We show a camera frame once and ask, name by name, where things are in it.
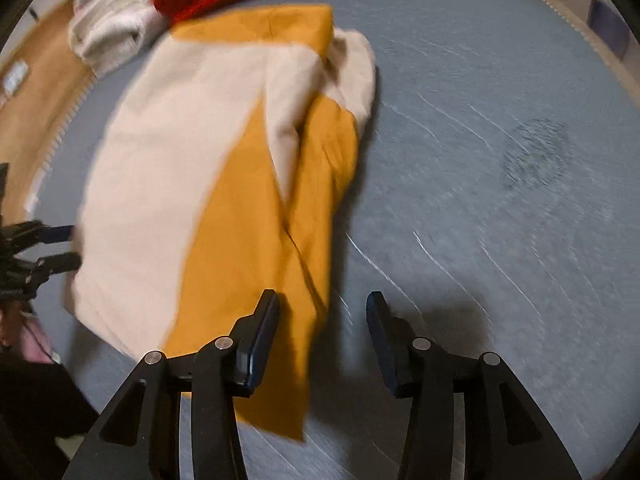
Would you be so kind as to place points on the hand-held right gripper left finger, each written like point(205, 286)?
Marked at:
point(262, 340)

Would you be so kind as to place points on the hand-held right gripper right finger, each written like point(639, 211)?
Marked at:
point(382, 340)

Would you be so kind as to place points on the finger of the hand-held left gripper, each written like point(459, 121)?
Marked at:
point(55, 264)
point(50, 233)

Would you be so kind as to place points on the beige and mustard hooded jacket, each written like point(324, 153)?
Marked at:
point(200, 160)

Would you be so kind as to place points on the person's dark clothing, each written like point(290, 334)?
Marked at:
point(40, 410)

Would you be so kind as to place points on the white face mask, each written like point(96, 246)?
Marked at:
point(16, 77)

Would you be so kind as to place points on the cream folded fleece blanket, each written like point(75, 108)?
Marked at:
point(115, 30)

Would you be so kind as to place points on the wooden bed frame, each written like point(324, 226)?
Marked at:
point(35, 125)

